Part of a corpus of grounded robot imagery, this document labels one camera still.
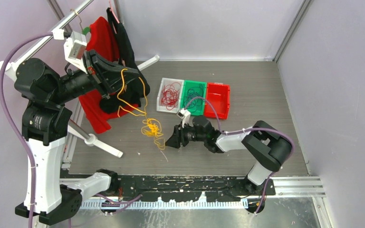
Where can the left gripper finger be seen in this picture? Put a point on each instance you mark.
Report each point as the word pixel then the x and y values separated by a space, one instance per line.
pixel 102 65
pixel 114 82

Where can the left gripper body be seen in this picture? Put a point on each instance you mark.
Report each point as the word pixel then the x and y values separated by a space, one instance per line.
pixel 96 72

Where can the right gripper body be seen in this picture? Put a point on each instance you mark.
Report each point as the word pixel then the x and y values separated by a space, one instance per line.
pixel 187 134

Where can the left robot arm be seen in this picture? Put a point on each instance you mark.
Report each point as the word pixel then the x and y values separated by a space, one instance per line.
pixel 45 127

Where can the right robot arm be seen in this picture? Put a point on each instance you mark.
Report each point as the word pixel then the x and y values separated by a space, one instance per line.
pixel 270 147

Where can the black shirt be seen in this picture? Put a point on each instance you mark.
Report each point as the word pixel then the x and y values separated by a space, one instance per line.
pixel 134 91

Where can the red shirt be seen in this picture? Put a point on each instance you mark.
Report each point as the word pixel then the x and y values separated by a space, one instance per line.
pixel 103 42

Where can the green hanger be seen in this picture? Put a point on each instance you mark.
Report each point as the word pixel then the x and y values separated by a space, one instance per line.
pixel 86 30

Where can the green plastic bin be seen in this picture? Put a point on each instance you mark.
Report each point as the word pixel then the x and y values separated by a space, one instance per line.
pixel 192 89

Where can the white plastic bin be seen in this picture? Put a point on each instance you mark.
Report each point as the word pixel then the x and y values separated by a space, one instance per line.
pixel 169 95

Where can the red plastic bin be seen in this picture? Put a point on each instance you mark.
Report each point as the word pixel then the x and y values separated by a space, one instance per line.
pixel 219 97

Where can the white clothes rack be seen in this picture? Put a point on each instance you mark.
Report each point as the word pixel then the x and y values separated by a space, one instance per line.
pixel 9 68

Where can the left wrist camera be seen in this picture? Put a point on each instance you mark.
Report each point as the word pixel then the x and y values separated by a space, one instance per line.
pixel 74 47

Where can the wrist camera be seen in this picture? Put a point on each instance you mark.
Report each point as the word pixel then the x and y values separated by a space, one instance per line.
pixel 74 47
pixel 184 115

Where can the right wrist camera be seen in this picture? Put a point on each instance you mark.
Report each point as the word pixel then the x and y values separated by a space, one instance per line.
pixel 184 115

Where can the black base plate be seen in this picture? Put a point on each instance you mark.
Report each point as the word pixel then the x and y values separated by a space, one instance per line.
pixel 187 188

